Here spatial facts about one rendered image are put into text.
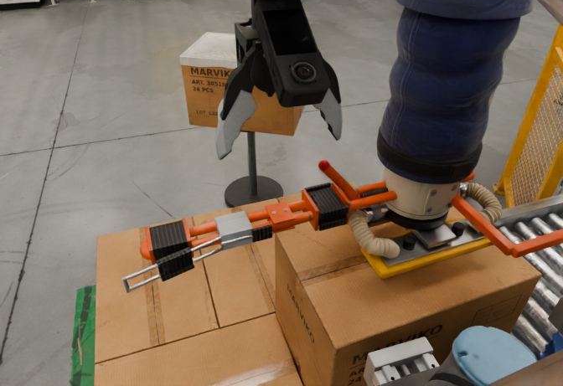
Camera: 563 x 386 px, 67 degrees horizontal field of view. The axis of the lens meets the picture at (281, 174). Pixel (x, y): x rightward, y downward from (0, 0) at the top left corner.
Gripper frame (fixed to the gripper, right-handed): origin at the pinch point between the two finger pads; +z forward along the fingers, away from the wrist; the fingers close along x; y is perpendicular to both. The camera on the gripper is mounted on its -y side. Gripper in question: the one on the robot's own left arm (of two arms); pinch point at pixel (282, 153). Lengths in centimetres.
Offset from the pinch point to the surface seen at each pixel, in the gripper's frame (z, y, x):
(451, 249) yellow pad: 46, 15, -47
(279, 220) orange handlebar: 33.1, 23.4, -6.6
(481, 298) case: 59, 8, -54
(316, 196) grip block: 32.9, 28.6, -16.9
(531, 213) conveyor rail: 94, 60, -132
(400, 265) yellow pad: 46, 14, -33
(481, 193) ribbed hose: 39, 24, -60
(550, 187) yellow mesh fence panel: 93, 71, -153
